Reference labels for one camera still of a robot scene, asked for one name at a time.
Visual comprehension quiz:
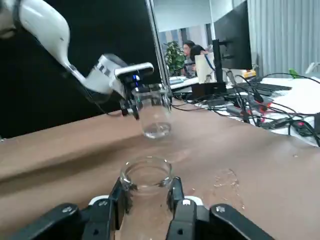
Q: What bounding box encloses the black computer monitor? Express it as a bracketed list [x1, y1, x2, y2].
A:
[212, 1, 253, 85]

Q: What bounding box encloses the black rectangular box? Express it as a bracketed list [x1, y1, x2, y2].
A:
[191, 82, 227, 95]

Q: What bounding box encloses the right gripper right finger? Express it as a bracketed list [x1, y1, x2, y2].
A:
[165, 176, 276, 240]

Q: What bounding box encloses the aluminium frame post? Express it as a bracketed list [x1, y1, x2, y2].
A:
[145, 0, 174, 99]

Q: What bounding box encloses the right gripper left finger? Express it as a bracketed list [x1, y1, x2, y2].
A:
[21, 176, 134, 240]

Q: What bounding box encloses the black keyboard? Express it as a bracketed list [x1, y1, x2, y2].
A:
[234, 81, 293, 97]

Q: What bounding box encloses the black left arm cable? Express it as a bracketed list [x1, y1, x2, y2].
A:
[63, 72, 123, 117]

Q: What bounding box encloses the clear glass conical flask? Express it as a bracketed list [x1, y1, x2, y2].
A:
[119, 155, 174, 240]

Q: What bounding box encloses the person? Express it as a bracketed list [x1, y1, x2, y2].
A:
[189, 44, 208, 63]
[182, 39, 197, 76]

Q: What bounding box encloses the clear glass beaker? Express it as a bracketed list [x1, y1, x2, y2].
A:
[130, 86, 174, 140]

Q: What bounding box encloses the green potted plant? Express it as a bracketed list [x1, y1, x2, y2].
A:
[164, 41, 186, 76]

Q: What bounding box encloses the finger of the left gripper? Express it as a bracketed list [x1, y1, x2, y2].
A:
[119, 98, 140, 120]

